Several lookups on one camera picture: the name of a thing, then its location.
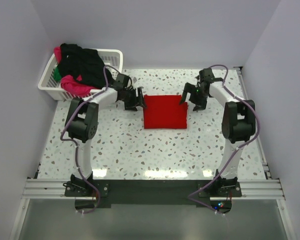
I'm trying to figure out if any pink t shirt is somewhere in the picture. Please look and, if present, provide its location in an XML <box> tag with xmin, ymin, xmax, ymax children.
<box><xmin>53</xmin><ymin>43</ymin><xmax>95</xmax><ymax>97</ymax></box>

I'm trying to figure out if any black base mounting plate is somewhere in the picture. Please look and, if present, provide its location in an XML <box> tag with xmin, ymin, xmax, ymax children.
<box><xmin>63</xmin><ymin>177</ymin><xmax>242</xmax><ymax>213</ymax></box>

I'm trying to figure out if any red t shirt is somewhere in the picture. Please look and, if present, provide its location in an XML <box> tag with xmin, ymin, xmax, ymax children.
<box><xmin>143</xmin><ymin>95</ymin><xmax>188</xmax><ymax>130</ymax></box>

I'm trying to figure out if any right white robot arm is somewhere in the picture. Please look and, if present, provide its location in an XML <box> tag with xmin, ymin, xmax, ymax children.
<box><xmin>179</xmin><ymin>67</ymin><xmax>258</xmax><ymax>197</ymax></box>

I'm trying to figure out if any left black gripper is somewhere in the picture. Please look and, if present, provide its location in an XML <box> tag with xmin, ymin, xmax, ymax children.
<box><xmin>120</xmin><ymin>87</ymin><xmax>147</xmax><ymax>112</ymax></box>

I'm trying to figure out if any white plastic laundry basket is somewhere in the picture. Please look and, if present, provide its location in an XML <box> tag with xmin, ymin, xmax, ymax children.
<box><xmin>37</xmin><ymin>48</ymin><xmax>124</xmax><ymax>101</ymax></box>

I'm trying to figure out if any green t shirt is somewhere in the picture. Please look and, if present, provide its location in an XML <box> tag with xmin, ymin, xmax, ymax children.
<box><xmin>53</xmin><ymin>66</ymin><xmax>62</xmax><ymax>83</ymax></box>

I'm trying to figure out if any black t shirt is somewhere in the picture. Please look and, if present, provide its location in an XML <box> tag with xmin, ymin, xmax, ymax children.
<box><xmin>57</xmin><ymin>43</ymin><xmax>118</xmax><ymax>90</ymax></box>

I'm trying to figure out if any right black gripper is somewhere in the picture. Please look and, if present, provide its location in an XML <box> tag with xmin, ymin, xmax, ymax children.
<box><xmin>178</xmin><ymin>82</ymin><xmax>209</xmax><ymax>112</ymax></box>

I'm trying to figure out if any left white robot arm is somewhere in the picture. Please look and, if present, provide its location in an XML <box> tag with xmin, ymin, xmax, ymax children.
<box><xmin>60</xmin><ymin>73</ymin><xmax>147</xmax><ymax>196</ymax></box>

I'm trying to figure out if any aluminium frame rail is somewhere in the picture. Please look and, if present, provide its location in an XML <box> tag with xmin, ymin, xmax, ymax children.
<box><xmin>21</xmin><ymin>178</ymin><xmax>285</xmax><ymax>200</ymax></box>

